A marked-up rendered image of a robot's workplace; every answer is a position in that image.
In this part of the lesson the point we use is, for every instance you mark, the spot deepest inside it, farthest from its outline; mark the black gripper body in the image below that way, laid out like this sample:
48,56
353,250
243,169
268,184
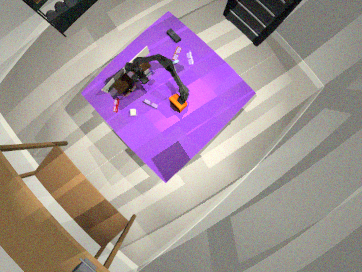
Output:
143,77

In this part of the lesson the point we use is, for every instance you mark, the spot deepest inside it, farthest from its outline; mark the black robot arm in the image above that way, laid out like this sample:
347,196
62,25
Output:
168,65

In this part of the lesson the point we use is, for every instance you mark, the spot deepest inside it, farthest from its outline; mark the orange-framed glasses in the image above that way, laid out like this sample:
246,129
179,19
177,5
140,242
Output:
178,49

